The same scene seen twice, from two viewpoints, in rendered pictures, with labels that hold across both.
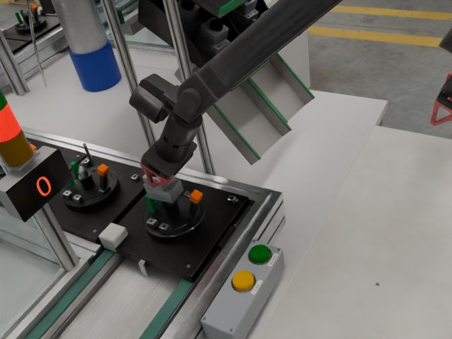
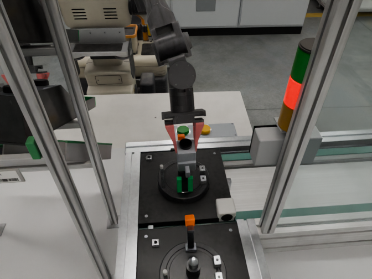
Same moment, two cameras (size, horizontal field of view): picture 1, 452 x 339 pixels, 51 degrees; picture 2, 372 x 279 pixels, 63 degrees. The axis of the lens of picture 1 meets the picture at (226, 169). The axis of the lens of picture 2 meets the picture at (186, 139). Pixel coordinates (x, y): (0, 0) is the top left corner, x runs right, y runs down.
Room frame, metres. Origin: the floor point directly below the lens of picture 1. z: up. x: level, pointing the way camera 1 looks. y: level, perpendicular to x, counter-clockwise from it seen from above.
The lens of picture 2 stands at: (1.11, 0.52, 1.62)
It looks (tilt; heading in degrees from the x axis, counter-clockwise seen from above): 43 degrees down; 228
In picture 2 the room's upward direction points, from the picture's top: straight up
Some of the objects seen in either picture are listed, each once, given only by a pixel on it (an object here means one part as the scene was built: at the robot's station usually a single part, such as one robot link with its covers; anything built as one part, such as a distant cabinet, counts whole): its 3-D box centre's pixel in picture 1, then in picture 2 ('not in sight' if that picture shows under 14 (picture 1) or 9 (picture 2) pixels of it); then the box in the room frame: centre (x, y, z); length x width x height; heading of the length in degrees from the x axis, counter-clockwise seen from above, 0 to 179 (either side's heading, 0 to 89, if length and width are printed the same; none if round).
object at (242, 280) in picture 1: (243, 281); (204, 130); (0.57, 0.01, 0.96); 0.04 x 0.04 x 0.02
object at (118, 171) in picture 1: (85, 179); (193, 267); (0.92, 0.33, 1.01); 0.24 x 0.24 x 0.13; 53
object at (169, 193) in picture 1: (157, 180); (186, 155); (0.77, 0.14, 1.08); 0.08 x 0.04 x 0.07; 54
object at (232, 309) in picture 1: (245, 291); (203, 137); (0.57, 0.01, 0.93); 0.21 x 0.07 x 0.06; 143
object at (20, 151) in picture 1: (13, 146); (294, 114); (0.69, 0.34, 1.28); 0.05 x 0.05 x 0.05
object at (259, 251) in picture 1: (259, 255); (182, 131); (0.63, -0.03, 0.96); 0.04 x 0.04 x 0.02
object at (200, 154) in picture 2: (176, 221); (183, 184); (0.77, 0.13, 0.96); 0.24 x 0.24 x 0.02; 53
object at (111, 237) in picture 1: (114, 237); (225, 210); (0.75, 0.27, 0.97); 0.05 x 0.05 x 0.04; 53
